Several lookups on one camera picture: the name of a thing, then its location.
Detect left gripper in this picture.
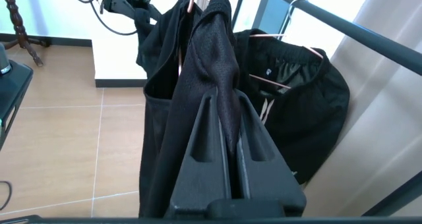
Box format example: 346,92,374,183
104,0,151,16

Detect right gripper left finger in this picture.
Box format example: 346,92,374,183
171,92,231,217

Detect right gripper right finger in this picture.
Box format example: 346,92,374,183
235,90,307,217

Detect pink clothes hanger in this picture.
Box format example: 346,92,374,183
177,0,225,76
249,0,324,90

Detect black shorts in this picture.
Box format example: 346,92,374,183
233,28,351,185

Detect black shirt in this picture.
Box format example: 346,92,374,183
134,0,241,218

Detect black clothes rack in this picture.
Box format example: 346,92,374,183
230,0,422,217

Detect brown wooden coat stand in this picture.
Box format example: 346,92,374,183
0,0,51,67

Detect beige curtain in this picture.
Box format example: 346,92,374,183
303,0,422,217

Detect window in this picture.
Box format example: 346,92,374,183
232,0,373,59

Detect black cable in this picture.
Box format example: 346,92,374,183
65,0,138,36
0,181,13,211

